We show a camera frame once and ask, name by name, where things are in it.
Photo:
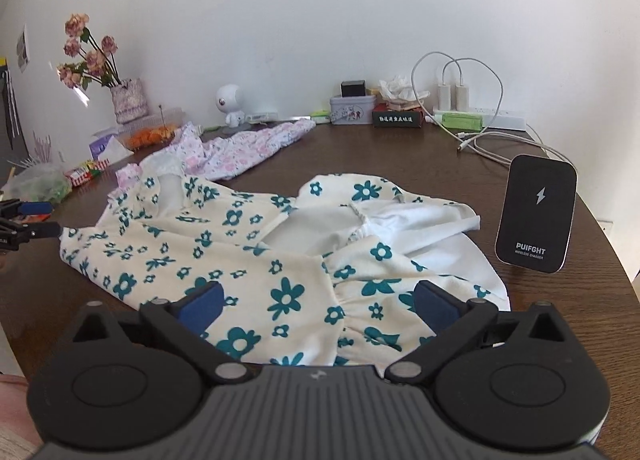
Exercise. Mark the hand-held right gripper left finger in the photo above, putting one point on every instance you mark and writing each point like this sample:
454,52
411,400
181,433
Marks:
202,307

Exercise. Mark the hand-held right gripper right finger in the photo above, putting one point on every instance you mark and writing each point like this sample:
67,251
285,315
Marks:
435,307

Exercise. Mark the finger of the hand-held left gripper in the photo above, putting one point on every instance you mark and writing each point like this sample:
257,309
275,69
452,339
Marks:
35,209
40,231

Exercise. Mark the white teal-flowered dress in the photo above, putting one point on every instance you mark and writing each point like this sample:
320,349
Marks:
280,260

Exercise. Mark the clear plastic bag green contents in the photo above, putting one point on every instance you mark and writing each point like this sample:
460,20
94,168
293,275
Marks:
37,185

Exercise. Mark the red white striped packet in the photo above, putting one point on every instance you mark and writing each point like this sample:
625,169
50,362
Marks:
85,172

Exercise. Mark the pale dried sprigs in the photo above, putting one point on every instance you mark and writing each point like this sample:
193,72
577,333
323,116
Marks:
45,147

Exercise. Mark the purple tissue pack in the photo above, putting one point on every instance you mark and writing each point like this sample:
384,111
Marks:
107,147

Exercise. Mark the pink purple-trimmed garment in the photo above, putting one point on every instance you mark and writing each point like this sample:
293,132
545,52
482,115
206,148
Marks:
127,174

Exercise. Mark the dark grey cabinet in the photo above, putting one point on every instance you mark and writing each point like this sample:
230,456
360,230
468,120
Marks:
4,109

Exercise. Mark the clear container orange snacks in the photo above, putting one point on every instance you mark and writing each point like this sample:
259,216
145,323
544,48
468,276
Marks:
150,137

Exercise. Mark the purple patterned vase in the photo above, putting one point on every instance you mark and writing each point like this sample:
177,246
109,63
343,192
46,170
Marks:
129,102

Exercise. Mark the pink floral garment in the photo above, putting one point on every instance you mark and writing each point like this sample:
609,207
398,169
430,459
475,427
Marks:
240,149

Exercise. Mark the small green stick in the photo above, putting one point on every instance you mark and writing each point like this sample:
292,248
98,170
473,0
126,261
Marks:
210,127

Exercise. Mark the green clear bottle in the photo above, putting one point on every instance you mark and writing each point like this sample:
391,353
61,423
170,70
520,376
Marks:
460,120

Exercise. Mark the pink artificial flowers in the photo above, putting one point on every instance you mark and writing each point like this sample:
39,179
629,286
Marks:
77,24

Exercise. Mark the red tissue box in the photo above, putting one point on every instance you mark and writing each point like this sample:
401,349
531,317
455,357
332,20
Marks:
397,118

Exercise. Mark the white rectangular pack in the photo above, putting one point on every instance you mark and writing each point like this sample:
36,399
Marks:
262,116

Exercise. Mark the white charger plug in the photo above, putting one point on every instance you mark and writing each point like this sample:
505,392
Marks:
461,97
445,97

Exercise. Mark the grey decorated tin box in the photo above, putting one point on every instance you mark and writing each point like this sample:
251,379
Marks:
352,112

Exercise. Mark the crumpled white tissue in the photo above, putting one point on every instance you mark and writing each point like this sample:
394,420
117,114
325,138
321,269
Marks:
400,88

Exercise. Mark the green tissue packet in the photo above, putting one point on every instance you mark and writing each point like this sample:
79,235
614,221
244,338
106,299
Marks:
320,116

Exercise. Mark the black charger block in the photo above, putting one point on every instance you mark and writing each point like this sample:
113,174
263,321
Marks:
354,88

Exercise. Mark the paper note on wall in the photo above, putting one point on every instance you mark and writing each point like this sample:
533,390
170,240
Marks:
23,47

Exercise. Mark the white wall socket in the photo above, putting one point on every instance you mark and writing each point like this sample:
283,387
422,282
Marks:
605,227

